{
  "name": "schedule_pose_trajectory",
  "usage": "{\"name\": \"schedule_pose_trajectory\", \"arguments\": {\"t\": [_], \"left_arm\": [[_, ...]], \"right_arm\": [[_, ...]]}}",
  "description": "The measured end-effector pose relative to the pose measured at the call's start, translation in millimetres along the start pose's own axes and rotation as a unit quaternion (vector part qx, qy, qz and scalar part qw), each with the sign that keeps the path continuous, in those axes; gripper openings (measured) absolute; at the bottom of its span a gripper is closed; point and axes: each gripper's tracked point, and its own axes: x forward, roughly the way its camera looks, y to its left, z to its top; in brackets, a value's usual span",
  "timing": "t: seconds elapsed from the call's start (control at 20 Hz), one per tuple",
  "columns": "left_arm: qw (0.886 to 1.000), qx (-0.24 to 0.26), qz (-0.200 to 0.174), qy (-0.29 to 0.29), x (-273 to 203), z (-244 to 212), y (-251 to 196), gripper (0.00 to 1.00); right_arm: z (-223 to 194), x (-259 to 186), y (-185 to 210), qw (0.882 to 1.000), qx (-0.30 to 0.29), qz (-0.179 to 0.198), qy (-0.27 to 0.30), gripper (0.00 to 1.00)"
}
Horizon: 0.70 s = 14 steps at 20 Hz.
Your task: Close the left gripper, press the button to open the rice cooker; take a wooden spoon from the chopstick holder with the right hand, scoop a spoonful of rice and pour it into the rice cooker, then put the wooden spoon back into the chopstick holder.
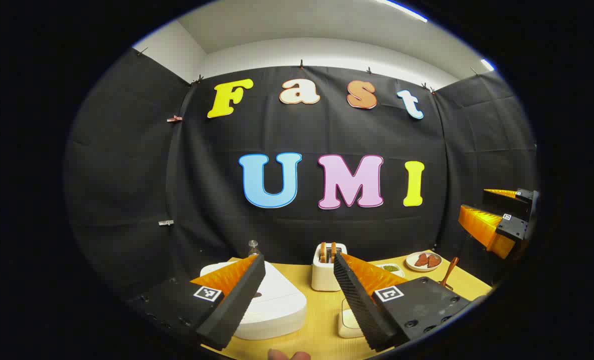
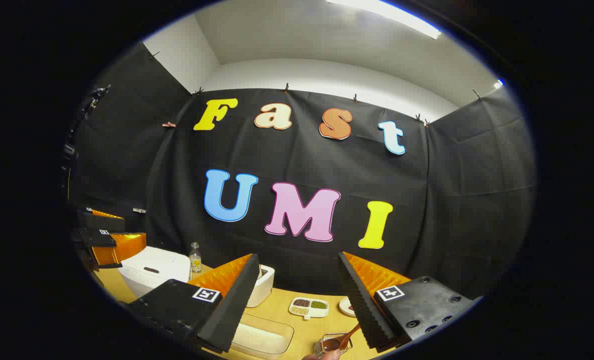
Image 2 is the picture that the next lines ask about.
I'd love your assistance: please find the clear plastic rice container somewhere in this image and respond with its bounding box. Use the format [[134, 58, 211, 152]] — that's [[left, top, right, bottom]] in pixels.
[[229, 314, 295, 360]]

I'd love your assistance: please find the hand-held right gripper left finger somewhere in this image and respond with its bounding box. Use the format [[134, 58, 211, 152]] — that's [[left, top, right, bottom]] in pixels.
[[127, 253, 261, 355]]

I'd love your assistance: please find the white toaster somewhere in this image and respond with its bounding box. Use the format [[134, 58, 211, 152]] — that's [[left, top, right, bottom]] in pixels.
[[247, 264, 276, 308]]

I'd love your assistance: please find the white rice cooker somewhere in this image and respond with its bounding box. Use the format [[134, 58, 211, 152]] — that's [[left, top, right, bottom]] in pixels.
[[118, 246, 192, 299]]

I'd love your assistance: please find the white divided bean dish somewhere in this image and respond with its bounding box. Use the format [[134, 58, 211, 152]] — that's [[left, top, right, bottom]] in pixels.
[[289, 297, 329, 321]]

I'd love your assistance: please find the ceiling light strip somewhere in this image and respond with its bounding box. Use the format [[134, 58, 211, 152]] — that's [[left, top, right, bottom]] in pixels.
[[325, 0, 443, 41]]

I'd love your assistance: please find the metal wire chopstick holder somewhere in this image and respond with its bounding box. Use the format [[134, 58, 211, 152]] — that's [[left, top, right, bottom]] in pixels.
[[315, 333, 354, 357]]

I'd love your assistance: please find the black backdrop cloth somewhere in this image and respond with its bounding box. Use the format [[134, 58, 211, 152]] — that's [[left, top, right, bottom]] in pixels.
[[67, 42, 537, 301]]

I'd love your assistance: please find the brown wooden spoon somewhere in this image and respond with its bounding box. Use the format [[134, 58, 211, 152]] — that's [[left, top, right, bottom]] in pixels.
[[322, 324, 362, 352]]

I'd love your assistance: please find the dark equipment stand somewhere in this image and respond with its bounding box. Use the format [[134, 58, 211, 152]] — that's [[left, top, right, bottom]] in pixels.
[[61, 85, 112, 201]]

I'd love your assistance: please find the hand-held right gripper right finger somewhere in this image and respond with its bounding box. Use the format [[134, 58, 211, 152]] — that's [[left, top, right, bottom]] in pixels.
[[338, 251, 483, 351]]

